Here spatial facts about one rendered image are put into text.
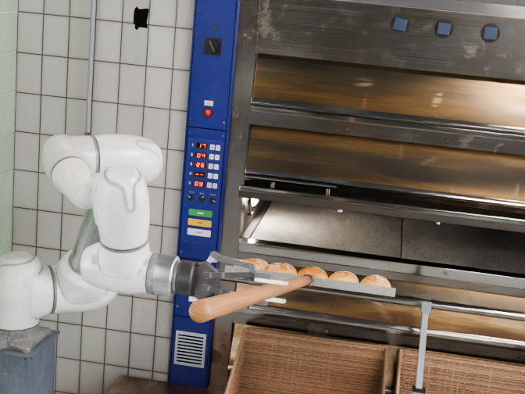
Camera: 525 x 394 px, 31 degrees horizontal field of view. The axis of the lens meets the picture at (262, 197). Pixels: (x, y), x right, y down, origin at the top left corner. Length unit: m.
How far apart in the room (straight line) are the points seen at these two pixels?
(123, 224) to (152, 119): 1.61
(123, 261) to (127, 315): 1.76
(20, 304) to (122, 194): 1.09
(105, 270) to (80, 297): 0.95
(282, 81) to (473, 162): 0.74
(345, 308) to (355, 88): 0.82
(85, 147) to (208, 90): 1.02
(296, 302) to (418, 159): 0.71
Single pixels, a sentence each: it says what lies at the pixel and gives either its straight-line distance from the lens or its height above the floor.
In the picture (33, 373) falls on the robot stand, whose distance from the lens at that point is 3.00.
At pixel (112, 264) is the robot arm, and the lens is 2.00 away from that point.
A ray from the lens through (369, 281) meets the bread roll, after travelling 3.01.
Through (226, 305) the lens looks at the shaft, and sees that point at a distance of 1.34.
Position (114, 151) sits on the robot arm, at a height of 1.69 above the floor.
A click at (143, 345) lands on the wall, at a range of 3.77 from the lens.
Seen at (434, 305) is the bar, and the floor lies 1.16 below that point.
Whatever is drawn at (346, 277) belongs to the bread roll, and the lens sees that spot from 3.01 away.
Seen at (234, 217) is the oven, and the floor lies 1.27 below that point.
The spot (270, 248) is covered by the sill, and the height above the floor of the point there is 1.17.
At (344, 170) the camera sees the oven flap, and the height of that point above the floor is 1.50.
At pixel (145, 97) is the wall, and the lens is 3.51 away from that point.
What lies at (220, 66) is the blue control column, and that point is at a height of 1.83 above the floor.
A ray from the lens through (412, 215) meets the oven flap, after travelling 3.30.
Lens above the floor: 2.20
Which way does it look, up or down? 14 degrees down
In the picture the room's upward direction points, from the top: 5 degrees clockwise
